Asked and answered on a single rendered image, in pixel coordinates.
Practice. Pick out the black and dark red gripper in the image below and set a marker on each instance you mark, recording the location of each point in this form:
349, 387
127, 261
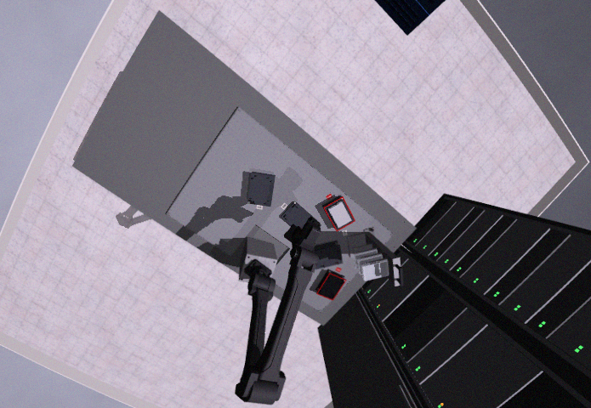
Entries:
289, 234

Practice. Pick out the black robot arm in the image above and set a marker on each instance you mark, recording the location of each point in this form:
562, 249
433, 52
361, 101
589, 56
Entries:
263, 382

